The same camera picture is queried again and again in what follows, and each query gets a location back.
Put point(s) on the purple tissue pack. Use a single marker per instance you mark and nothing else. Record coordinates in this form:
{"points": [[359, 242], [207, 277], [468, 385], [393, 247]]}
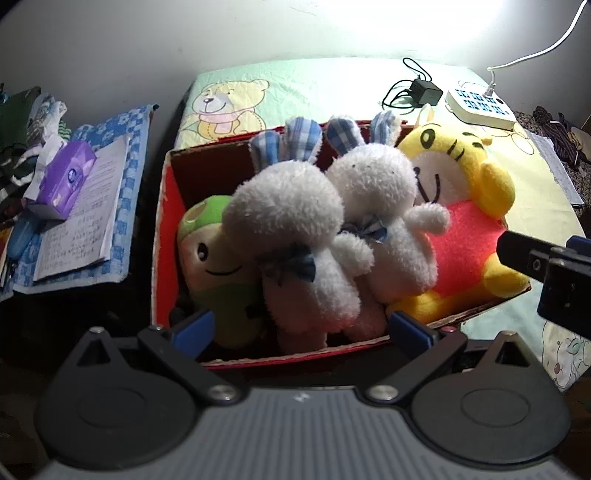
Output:
{"points": [[64, 184]]}

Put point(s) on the black white striped garment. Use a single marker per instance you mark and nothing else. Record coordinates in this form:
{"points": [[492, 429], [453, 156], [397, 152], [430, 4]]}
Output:
{"points": [[14, 184]]}

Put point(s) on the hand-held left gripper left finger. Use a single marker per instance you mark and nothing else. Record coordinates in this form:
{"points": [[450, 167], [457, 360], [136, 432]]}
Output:
{"points": [[194, 328]]}

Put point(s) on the dark crumpled garment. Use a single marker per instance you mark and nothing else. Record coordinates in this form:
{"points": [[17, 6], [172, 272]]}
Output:
{"points": [[558, 134]]}

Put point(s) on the handwritten notebook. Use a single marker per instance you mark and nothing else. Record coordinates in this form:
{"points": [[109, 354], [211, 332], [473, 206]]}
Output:
{"points": [[83, 230]]}

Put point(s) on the dark green garment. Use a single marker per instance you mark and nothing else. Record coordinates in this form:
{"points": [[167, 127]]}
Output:
{"points": [[16, 115]]}

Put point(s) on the black charger adapter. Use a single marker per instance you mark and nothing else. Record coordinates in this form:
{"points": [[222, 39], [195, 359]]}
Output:
{"points": [[425, 92]]}

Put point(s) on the blue patterned cloth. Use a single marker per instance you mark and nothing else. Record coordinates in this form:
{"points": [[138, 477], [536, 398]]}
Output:
{"points": [[134, 152]]}

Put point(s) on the blue plastic object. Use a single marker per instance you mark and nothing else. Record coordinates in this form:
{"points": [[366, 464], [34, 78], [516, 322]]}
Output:
{"points": [[21, 240]]}

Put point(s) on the white rabbit plush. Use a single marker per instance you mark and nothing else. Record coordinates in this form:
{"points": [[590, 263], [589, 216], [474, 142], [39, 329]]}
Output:
{"points": [[369, 180]]}

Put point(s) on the white power strip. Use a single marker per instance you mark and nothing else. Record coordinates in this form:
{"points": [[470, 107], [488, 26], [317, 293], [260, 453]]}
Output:
{"points": [[480, 115]]}

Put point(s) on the yellow tiger plush toy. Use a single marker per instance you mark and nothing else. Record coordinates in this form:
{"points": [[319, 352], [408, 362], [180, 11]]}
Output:
{"points": [[461, 230]]}

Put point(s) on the pale striped cloth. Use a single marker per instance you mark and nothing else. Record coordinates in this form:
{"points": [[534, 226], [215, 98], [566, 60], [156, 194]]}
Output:
{"points": [[46, 115]]}

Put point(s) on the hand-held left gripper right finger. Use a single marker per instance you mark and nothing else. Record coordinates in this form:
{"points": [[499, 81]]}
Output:
{"points": [[408, 330]]}

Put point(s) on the pale pink rabbit plush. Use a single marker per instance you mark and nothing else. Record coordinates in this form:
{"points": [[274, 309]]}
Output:
{"points": [[286, 203]]}

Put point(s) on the red cardboard box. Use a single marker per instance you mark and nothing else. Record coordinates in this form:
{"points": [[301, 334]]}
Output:
{"points": [[203, 161]]}

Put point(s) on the green plush toy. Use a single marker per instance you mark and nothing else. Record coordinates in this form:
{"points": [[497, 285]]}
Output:
{"points": [[217, 277]]}

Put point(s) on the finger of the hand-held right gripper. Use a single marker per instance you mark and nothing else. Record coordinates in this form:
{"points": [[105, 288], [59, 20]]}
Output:
{"points": [[568, 290], [521, 254]]}

